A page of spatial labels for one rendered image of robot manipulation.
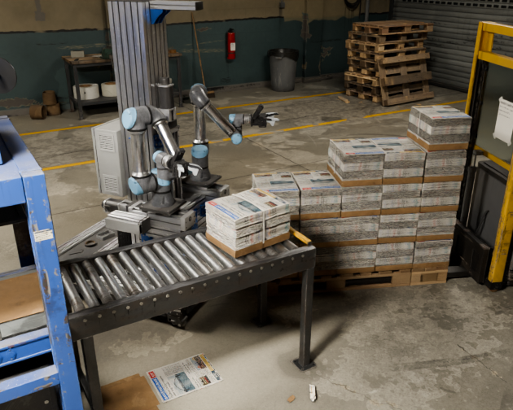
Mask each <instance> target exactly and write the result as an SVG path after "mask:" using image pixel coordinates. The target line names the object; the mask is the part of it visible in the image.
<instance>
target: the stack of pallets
mask: <svg viewBox="0 0 513 410"><path fill-rule="evenodd" d="M419 25H424V26H423V30H419ZM433 25H434V23H424V22H421V21H420V22H419V21H413V20H384V21H370V22H356V23H353V29H352V31H349V38H348V40H345V42H346V43H345V48H347V51H348V54H347V56H348V62H347V64H348V65H349V71H348V72H345V73H344V88H346V95H347V96H353V95H358V97H357V98H360V99H368V98H373V100H372V102H373V103H381V102H382V101H381V98H382V95H380V90H381V87H379V75H378V73H379V69H378V68H377V62H376V60H377V59H382V58H388V57H396V56H402V55H414V54H412V53H411V51H412V50H417V54H422V53H425V50H426V48H424V47H423V41H424V40H426V39H427V34H428V32H432V31H433ZM362 27H365V28H364V29H362ZM413 33H418V38H412V37H413ZM357 35H362V36H361V37H357ZM412 41H414V46H409V42H412ZM355 44H359V46H355ZM356 52H359V53H360V54H356ZM357 60H360V61H357ZM358 68H360V69H358ZM354 76H356V77H354ZM354 92H356V93H354Z"/></svg>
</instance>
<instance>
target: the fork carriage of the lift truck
mask: <svg viewBox="0 0 513 410"><path fill-rule="evenodd" d="M455 223H456V224H455V226H454V227H455V229H454V238H453V239H452V240H453V246H452V247H451V252H450V253H451V254H452V255H453V256H454V259H455V260H456V261H457V263H458V264H459V265H460V266H464V267H465V269H466V270H467V271H468V274H469V275H470V276H471V277H472V278H473V279H474V280H475V281H476V283H481V282H482V283H484V279H485V272H486V268H487V263H488V259H489V251H490V247H489V246H487V245H486V244H485V243H484V242H483V241H482V240H481V239H479V238H478V237H477V236H476V235H475V234H474V233H473V232H472V231H471V230H470V229H469V228H468V227H466V226H465V225H464V224H463V223H462V222H461V221H460V220H458V219H457V218H456V222H455Z"/></svg>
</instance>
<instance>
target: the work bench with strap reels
mask: <svg viewBox="0 0 513 410"><path fill-rule="evenodd" d="M100 56H102V54H90V55H85V57H74V58H71V55H69V56H62V59H63V60H64V66H65V72H66V78H67V85H68V96H69V102H70V107H71V111H70V112H74V111H75V110H74V105H73V102H75V103H76V104H77V105H78V111H79V117H80V119H79V120H85V119H84V118H83V112H82V106H89V105H96V104H104V103H117V94H116V82H115V81H110V82H104V83H102V84H101V89H102V92H101V93H100V92H99V86H98V84H79V81H78V75H77V68H83V67H93V66H103V65H112V61H111V60H110V59H101V58H100ZM180 56H182V54H181V53H178V52H176V53H169V49H168V57H169V60H171V59H176V60H177V71H178V90H177V89H175V88H173V95H178V99H179V106H178V107H183V105H182V77H181V62H180ZM74 59H78V60H77V61H74ZM68 65H70V66H72V68H73V74H74V81H75V85H74V86H73V93H74V95H72V87H71V81H70V75H69V69H68Z"/></svg>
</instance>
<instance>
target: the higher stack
mask: <svg viewBox="0 0 513 410"><path fill-rule="evenodd" d="M471 120H472V117H470V116H469V115H467V114H465V113H463V112H460V111H458V110H457V109H455V108H453V107H451V106H448V105H435V106H417V107H411V111H410V116H409V124H408V125H409V128H408V131H409V132H411V133H412V134H414V135H415V136H416V137H417V139H418V138H420V139H421V140H423V141H424V142H426V143H427V144H428V145H438V144H457V143H468V142H469V141H470V129H471ZM408 139H410V140H411V141H412V142H413V143H414V144H416V146H418V147H420V148H421V149H422V150H424V151H425V152H426V155H425V161H424V170H423V176H425V177H440V176H456V175H463V174H464V169H465V168H464V166H465V163H466V160H467V158H466V156H467V151H466V150H465V149H461V150H426V149H425V148H423V147H422V146H420V145H419V144H418V143H417V142H415V141H414V140H412V139H411V138H409V137H408ZM460 186H461V181H440V182H425V183H424V182H422V186H421V187H422V189H421V191H420V194H421V195H420V197H421V204H420V205H419V206H420V207H437V206H453V205H458V204H459V202H458V201H459V196H460V191H461V189H460ZM418 214H419V218H418V223H417V224H418V225H417V229H416V236H426V235H439V234H452V233H454V229H455V227H454V226H455V224H456V223H455V222H456V215H457V212H456V211H447V212H418ZM452 246H453V240H452V239H442V240H430V241H418V242H416V241H415V242H414V254H413V260H412V262H413V264H422V263H434V262H446V261H449V257H450V252H451V247H452ZM410 271H411V276H410V285H411V286H414V285H425V284H436V283H446V278H447V272H448V266H444V267H434V268H410Z"/></svg>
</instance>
